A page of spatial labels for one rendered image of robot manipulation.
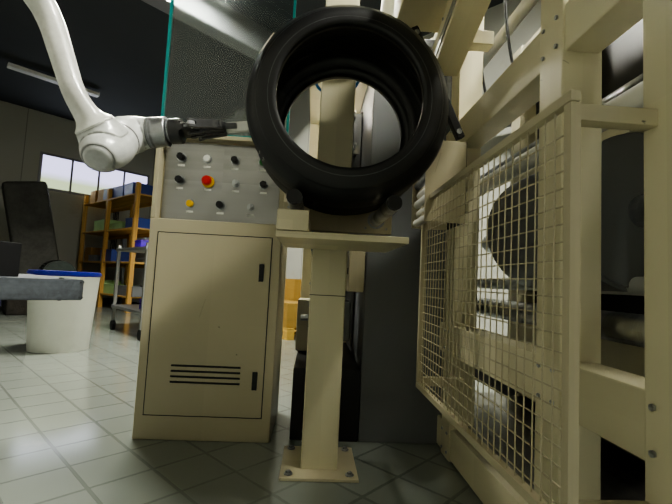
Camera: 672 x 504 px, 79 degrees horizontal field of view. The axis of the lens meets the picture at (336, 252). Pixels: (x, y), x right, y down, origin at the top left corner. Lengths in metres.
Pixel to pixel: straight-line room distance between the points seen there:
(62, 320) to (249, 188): 2.43
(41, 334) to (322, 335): 2.84
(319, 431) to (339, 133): 1.08
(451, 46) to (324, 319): 1.03
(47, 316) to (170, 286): 2.19
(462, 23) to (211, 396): 1.63
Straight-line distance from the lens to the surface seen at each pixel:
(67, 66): 1.28
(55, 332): 3.92
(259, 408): 1.81
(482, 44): 1.62
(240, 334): 1.76
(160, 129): 1.33
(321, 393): 1.53
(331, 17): 1.32
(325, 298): 1.48
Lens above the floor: 0.67
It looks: 4 degrees up
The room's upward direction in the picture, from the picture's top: 3 degrees clockwise
